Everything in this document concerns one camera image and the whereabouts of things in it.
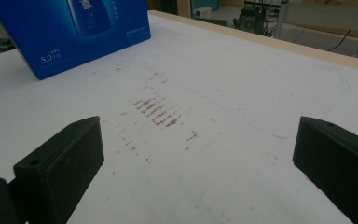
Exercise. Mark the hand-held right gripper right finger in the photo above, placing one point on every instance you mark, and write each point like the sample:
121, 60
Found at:
338, 168

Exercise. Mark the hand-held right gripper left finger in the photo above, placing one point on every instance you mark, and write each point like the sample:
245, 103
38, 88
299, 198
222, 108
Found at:
59, 174

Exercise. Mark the blue cardboard box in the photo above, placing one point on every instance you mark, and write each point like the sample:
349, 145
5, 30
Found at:
59, 40

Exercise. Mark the white table mat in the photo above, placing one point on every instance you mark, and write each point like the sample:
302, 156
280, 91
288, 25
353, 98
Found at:
230, 155

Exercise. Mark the white desk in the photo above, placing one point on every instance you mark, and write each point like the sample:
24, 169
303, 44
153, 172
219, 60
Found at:
323, 17

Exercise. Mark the black computer tower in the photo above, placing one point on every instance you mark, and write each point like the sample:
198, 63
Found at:
248, 20

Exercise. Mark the small white box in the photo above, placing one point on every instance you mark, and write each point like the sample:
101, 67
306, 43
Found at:
202, 13

